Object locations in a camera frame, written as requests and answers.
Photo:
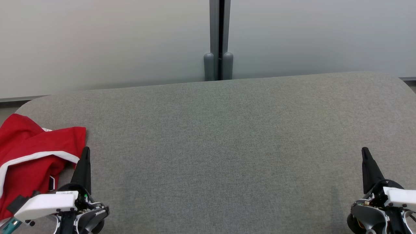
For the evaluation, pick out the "red white basketball jersey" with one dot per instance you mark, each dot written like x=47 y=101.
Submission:
x=29 y=143

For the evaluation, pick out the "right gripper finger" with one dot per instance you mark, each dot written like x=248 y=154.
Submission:
x=370 y=169

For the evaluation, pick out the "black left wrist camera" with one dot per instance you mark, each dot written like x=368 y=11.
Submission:
x=18 y=203

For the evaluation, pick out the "grey wall base rail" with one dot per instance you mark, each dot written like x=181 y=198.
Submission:
x=19 y=98
x=408 y=78

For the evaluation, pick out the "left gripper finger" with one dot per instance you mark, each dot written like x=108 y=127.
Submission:
x=83 y=169

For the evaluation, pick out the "grey vertical partition frame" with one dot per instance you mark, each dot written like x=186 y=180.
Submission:
x=214 y=26

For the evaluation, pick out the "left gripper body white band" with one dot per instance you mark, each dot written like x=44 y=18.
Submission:
x=45 y=203

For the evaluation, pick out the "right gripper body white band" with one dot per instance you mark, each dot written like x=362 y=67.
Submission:
x=401 y=196

